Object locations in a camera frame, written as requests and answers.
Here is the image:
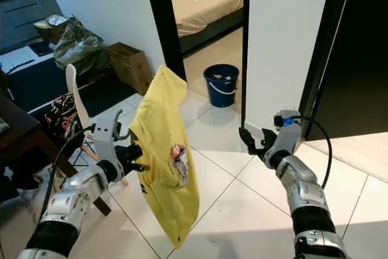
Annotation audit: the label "yellow printed t-shirt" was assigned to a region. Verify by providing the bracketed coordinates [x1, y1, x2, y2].
[129, 64, 201, 251]

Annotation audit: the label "blue plastic bucket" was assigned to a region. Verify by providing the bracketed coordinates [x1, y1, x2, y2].
[203, 64, 241, 109]

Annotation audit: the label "black patterned cloth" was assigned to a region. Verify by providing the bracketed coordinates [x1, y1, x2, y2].
[47, 92, 92, 150]

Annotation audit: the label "brown cardboard box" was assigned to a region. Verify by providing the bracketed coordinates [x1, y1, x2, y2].
[107, 42, 154, 96]

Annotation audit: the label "white chair wooden legs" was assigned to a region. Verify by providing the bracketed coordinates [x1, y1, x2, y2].
[64, 64, 128, 187]

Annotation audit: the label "dark wooden table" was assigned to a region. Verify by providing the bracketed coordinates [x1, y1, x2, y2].
[0, 94, 113, 217]

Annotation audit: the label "grey green plastic bag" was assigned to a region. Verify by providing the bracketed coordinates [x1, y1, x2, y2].
[53, 18, 111, 72]

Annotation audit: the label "black door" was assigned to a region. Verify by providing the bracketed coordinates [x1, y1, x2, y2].
[300, 0, 388, 141]

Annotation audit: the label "dark floor mat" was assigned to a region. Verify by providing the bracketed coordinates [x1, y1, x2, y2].
[0, 59, 137, 114]

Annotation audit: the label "bed with beige sheet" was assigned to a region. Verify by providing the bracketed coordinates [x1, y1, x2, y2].
[173, 0, 246, 55]

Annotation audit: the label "small cardboard box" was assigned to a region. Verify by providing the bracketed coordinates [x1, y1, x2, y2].
[33, 15, 67, 44]

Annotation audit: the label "dark kitchen cabinet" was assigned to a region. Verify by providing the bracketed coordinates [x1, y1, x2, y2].
[0, 0, 61, 50]

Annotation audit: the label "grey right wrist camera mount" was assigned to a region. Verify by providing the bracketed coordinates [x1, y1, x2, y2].
[262, 109, 303, 166]

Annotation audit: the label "black door frame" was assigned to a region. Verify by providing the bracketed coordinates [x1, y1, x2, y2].
[141, 0, 250, 127]

